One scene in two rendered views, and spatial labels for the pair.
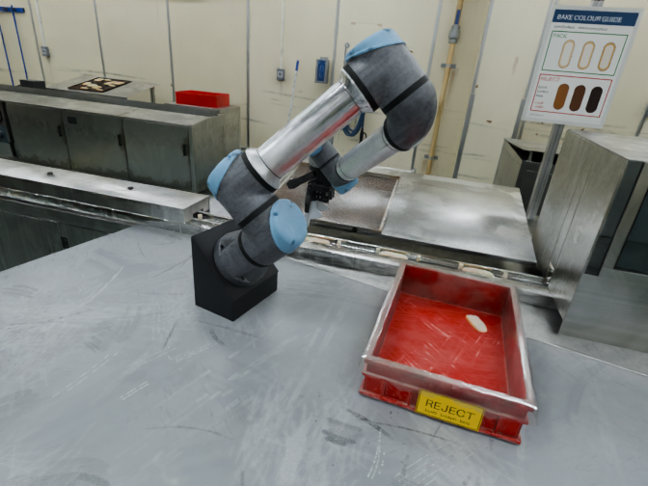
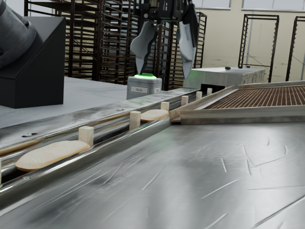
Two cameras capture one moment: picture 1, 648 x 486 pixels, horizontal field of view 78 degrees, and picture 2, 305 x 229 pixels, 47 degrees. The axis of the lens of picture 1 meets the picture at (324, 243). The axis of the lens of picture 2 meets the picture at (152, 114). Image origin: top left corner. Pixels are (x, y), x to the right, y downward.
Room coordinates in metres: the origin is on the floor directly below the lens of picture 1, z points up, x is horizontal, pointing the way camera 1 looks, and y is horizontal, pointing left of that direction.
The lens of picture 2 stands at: (1.37, -0.57, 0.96)
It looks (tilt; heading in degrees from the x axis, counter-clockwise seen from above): 10 degrees down; 96
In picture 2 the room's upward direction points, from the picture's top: 5 degrees clockwise
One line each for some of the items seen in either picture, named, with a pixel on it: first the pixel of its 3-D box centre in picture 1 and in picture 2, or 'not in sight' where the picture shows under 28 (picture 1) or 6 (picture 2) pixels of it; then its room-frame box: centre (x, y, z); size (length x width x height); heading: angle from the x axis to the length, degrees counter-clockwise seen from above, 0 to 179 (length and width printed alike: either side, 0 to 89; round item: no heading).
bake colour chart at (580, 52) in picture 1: (578, 68); not in sight; (1.86, -0.99, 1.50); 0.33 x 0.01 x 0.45; 75
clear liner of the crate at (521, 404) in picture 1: (447, 332); not in sight; (0.80, -0.32, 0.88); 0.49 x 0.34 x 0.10; 162
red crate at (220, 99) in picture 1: (202, 98); not in sight; (4.85, 1.54, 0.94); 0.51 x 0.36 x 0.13; 80
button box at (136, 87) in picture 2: not in sight; (144, 98); (1.26, 0.32, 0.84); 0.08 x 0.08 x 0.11; 76
